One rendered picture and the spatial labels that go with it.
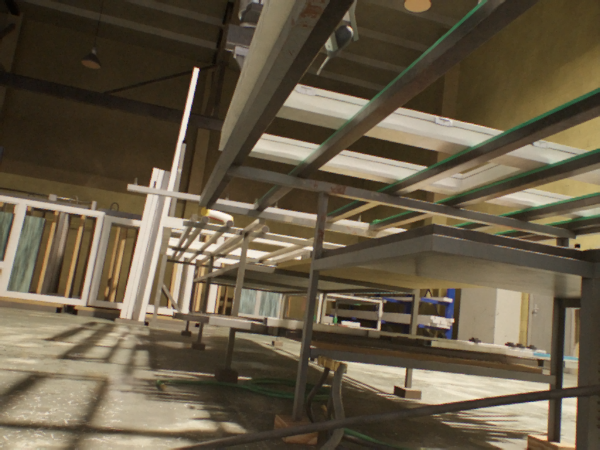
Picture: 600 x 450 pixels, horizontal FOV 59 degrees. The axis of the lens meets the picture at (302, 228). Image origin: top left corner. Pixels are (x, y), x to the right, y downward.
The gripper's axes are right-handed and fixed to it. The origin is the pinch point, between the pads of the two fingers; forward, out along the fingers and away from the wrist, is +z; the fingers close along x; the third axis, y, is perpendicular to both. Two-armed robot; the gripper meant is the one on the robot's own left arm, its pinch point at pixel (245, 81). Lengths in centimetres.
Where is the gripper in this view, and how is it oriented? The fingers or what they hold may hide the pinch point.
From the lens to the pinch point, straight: 143.5
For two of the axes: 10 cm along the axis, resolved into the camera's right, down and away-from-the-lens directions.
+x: -9.6, -1.6, -2.3
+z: -1.3, 9.8, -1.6
